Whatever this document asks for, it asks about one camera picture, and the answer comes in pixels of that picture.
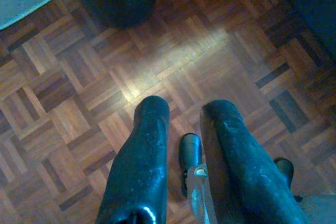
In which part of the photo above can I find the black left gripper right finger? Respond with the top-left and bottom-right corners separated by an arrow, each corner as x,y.
199,99 -> 310,224

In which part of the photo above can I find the black plastic trash bin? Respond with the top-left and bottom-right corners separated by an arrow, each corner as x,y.
43,0 -> 158,29

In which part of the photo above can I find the black robot right foot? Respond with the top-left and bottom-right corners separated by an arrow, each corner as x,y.
272,157 -> 295,190

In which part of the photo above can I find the grey robot left leg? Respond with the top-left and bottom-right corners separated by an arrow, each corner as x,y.
186,163 -> 217,224

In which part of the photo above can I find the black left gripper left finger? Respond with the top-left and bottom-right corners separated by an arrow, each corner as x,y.
96,95 -> 171,224

